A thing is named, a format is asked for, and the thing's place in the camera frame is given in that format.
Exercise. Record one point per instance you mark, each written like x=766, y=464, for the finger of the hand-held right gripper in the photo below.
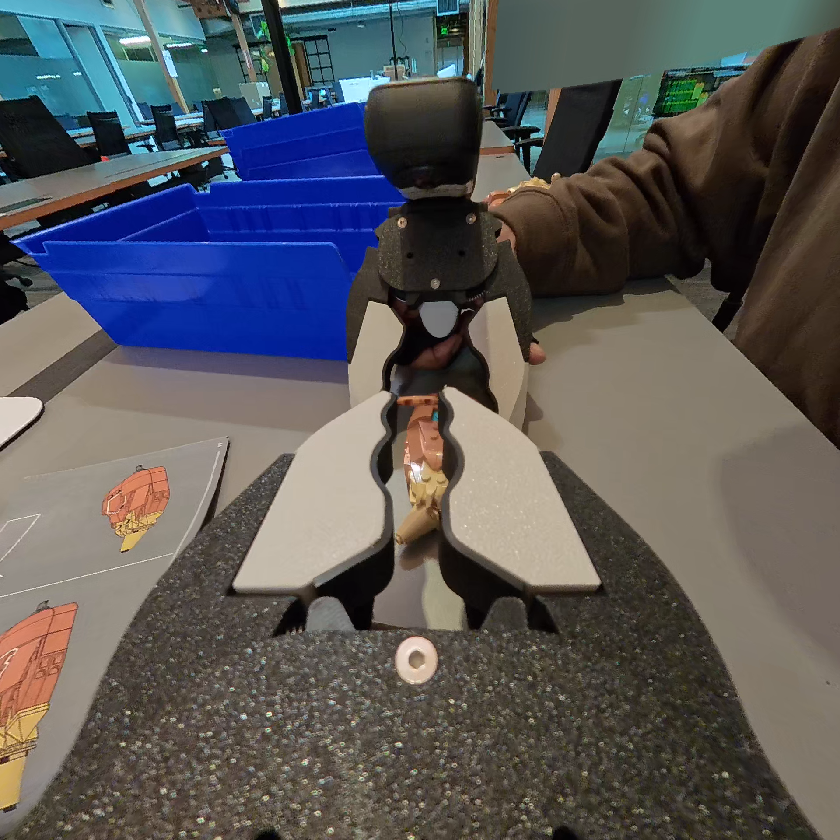
x=505, y=361
x=367, y=354

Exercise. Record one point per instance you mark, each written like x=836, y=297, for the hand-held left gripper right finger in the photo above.
x=512, y=512

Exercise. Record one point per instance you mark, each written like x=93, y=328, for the grey desk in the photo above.
x=656, y=426

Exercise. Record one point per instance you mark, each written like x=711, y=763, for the brown brick toy animal body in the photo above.
x=525, y=189

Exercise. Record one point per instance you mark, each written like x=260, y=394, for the green display screen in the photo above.
x=689, y=92

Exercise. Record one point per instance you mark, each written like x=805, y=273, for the black office chair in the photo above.
x=33, y=138
x=108, y=131

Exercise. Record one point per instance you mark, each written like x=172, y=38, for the grey instruction booklet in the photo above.
x=65, y=525

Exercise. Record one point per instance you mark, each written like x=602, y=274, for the white lamp base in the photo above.
x=16, y=420

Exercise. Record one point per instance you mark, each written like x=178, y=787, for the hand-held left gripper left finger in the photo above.
x=328, y=512

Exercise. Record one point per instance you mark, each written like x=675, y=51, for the person's right hand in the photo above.
x=436, y=358

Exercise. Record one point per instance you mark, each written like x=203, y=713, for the blue plastic bin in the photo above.
x=295, y=144
x=197, y=295

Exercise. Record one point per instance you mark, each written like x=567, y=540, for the black mesh chair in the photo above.
x=577, y=131

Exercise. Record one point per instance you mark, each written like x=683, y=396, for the long wood-edged office desk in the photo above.
x=98, y=177

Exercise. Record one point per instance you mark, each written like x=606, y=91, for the brown brick toy head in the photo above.
x=423, y=459

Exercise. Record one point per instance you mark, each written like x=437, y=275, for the black steel column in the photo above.
x=282, y=52

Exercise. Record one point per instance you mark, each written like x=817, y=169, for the person's brown jacket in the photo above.
x=800, y=341

